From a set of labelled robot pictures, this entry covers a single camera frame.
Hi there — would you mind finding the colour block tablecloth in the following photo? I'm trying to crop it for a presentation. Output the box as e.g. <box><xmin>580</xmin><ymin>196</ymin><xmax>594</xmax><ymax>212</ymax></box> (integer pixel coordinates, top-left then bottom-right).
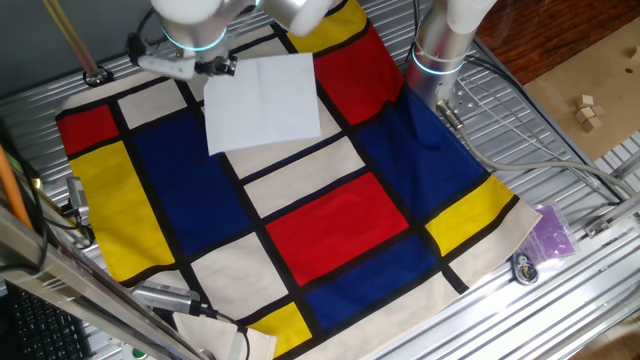
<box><xmin>54</xmin><ymin>0</ymin><xmax>544</xmax><ymax>360</ymax></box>

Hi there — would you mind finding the white paper sheet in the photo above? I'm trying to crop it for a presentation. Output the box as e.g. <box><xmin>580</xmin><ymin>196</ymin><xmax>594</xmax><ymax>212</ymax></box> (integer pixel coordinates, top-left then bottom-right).
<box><xmin>202</xmin><ymin>52</ymin><xmax>322</xmax><ymax>156</ymax></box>

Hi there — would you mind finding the small silver camera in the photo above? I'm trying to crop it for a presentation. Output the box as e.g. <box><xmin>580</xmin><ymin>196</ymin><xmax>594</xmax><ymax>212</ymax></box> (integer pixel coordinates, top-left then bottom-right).
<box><xmin>65</xmin><ymin>175</ymin><xmax>92</xmax><ymax>226</ymax></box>

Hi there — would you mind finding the brown cardboard sheet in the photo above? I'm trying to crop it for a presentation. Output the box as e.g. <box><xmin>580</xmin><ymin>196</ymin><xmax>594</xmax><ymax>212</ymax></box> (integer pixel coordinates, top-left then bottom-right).
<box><xmin>522</xmin><ymin>17</ymin><xmax>640</xmax><ymax>162</ymax></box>

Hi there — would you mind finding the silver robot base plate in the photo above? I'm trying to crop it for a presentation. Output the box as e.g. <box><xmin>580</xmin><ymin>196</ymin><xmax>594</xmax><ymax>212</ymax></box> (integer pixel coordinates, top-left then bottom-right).
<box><xmin>434</xmin><ymin>74</ymin><xmax>482</xmax><ymax>120</ymax></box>

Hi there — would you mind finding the grey box green button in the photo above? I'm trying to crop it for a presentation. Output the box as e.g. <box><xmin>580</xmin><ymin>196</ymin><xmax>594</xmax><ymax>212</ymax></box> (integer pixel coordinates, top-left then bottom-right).
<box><xmin>119</xmin><ymin>344</ymin><xmax>151</xmax><ymax>360</ymax></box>

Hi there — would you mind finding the orange pole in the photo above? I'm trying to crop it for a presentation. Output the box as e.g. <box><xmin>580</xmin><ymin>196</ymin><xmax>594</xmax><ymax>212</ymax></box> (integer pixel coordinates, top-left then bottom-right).
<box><xmin>0</xmin><ymin>144</ymin><xmax>34</xmax><ymax>231</ymax></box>

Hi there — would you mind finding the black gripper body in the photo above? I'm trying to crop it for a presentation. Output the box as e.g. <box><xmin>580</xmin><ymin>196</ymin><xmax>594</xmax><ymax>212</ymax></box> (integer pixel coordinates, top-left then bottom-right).
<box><xmin>193</xmin><ymin>54</ymin><xmax>227</xmax><ymax>78</ymax></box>

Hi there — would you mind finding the aluminium frame beam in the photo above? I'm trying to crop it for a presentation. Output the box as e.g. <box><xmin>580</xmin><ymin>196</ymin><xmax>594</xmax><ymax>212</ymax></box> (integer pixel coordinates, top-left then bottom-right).
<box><xmin>0</xmin><ymin>204</ymin><xmax>216</xmax><ymax>360</ymax></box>

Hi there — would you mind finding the black keyboard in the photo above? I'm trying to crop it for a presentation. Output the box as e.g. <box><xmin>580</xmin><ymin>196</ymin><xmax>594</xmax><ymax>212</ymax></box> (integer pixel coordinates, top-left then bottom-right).
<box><xmin>4</xmin><ymin>282</ymin><xmax>94</xmax><ymax>360</ymax></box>

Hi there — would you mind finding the purple plastic bag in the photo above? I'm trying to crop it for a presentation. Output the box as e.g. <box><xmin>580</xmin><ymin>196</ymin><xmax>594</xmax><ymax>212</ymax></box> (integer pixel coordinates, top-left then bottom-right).
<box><xmin>519</xmin><ymin>202</ymin><xmax>581</xmax><ymax>264</ymax></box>

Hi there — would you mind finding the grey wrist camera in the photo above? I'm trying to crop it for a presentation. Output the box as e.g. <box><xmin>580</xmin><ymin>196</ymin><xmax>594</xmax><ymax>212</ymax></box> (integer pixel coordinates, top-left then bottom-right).
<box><xmin>125</xmin><ymin>32</ymin><xmax>197</xmax><ymax>81</ymax></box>

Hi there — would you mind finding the metal corner bracket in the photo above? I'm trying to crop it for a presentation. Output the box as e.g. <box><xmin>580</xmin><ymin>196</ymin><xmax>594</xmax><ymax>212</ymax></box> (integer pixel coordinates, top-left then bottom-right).
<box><xmin>583</xmin><ymin>218</ymin><xmax>612</xmax><ymax>239</ymax></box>

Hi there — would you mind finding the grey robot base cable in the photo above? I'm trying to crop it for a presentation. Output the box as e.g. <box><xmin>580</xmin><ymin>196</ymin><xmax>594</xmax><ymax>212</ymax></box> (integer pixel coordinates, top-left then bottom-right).
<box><xmin>436</xmin><ymin>99</ymin><xmax>640</xmax><ymax>197</ymax></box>

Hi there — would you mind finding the silver camera with black cable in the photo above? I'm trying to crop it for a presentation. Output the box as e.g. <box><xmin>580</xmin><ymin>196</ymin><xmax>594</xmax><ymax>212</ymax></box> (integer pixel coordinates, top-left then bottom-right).
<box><xmin>130</xmin><ymin>280</ymin><xmax>204</xmax><ymax>317</ymax></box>

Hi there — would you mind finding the black camera cable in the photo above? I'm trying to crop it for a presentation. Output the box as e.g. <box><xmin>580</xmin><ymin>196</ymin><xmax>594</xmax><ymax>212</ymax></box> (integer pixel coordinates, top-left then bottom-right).
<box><xmin>197</xmin><ymin>304</ymin><xmax>251</xmax><ymax>360</ymax></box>

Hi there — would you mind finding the small round metal part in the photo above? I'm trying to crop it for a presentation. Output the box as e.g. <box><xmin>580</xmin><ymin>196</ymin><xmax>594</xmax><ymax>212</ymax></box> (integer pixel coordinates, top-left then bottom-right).
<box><xmin>510</xmin><ymin>249</ymin><xmax>540</xmax><ymax>287</ymax></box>

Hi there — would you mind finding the metal pole with black ring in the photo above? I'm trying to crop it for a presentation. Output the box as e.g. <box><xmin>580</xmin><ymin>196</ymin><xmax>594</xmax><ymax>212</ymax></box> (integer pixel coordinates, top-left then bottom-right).
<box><xmin>42</xmin><ymin>0</ymin><xmax>114</xmax><ymax>87</ymax></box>

